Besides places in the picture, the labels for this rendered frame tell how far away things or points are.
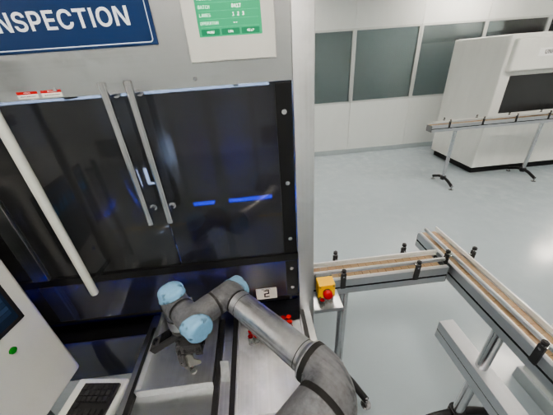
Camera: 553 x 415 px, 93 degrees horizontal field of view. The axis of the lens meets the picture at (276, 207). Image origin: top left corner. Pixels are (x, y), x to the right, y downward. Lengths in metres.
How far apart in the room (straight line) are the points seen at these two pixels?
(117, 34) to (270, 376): 1.10
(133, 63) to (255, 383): 1.04
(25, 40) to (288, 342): 0.92
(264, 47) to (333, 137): 5.10
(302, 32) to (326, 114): 4.90
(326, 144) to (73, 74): 5.23
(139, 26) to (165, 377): 1.09
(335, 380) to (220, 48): 0.78
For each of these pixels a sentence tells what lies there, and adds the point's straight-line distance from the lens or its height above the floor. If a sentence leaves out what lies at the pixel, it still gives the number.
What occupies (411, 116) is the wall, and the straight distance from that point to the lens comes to 6.38.
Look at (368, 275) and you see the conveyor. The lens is 1.36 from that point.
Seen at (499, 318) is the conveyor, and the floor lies 0.92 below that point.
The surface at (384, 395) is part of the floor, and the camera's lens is 2.11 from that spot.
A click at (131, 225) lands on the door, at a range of 1.01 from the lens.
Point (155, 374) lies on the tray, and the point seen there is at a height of 0.88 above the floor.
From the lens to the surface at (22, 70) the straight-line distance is 0.95.
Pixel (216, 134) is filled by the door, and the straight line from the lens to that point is 0.81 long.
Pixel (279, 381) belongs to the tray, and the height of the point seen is 0.88.
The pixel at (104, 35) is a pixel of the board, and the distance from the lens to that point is 0.84.
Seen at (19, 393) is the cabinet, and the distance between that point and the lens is 1.32.
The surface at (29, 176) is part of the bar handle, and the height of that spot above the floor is 1.62.
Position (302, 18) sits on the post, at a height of 1.93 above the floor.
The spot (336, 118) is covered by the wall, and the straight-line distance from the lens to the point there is 5.73.
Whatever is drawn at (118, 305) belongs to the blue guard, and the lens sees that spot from 1.26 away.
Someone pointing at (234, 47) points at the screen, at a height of 1.88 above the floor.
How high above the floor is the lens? 1.85
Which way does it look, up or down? 29 degrees down
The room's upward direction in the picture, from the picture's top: 4 degrees counter-clockwise
